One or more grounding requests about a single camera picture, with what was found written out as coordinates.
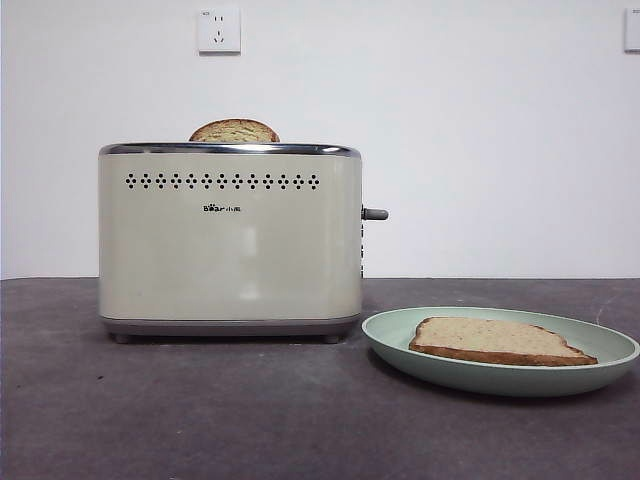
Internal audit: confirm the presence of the square bread slice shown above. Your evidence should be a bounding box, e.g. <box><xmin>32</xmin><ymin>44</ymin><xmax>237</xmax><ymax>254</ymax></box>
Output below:
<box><xmin>408</xmin><ymin>316</ymin><xmax>599</xmax><ymax>367</ymax></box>

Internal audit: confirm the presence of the pale green round plate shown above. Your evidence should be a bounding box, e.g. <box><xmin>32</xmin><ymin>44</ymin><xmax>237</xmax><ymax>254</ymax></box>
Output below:
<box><xmin>361</xmin><ymin>306</ymin><xmax>640</xmax><ymax>399</ymax></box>

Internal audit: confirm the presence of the cream toaster with chrome top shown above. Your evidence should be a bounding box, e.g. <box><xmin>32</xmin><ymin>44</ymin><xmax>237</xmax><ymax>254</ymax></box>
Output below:
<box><xmin>97</xmin><ymin>142</ymin><xmax>390</xmax><ymax>344</ymax></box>

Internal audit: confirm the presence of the domed bread slice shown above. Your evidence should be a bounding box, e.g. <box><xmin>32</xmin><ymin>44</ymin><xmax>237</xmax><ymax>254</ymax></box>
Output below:
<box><xmin>188</xmin><ymin>118</ymin><xmax>280</xmax><ymax>144</ymax></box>

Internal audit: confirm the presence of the white wall socket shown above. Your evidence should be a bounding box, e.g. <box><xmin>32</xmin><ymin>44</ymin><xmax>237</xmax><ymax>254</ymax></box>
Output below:
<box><xmin>198</xmin><ymin>7</ymin><xmax>242</xmax><ymax>56</ymax></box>

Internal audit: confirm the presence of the white wall switch plate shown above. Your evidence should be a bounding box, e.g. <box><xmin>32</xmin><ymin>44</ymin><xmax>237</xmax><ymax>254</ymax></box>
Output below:
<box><xmin>623</xmin><ymin>7</ymin><xmax>640</xmax><ymax>54</ymax></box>

